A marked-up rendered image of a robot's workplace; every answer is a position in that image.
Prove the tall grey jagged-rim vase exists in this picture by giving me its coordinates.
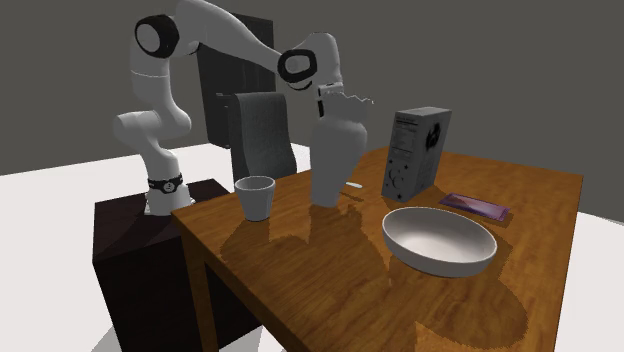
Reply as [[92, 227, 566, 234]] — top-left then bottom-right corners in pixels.
[[309, 91, 375, 209]]

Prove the grey chair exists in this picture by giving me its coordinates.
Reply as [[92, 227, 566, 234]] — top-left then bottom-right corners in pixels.
[[216, 90, 299, 185]]

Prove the dark tall cabinet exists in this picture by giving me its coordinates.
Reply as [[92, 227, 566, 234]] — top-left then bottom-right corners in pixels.
[[196, 12, 277, 150]]

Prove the grey printed carton box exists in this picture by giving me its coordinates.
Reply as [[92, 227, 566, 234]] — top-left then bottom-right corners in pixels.
[[380, 106, 453, 203]]

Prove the grey cup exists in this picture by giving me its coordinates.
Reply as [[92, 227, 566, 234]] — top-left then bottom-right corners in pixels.
[[233, 175, 277, 223]]

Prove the brown wooden table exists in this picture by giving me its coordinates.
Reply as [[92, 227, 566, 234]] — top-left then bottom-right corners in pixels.
[[170, 144, 585, 352]]

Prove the white wide bowl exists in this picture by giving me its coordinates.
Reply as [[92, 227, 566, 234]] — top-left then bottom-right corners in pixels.
[[381, 206, 499, 280]]

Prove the purple flat packet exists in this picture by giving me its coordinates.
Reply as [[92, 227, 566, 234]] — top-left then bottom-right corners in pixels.
[[438, 192, 512, 223]]

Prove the dark robot stand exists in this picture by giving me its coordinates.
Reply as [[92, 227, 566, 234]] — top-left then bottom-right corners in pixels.
[[92, 178, 265, 352]]

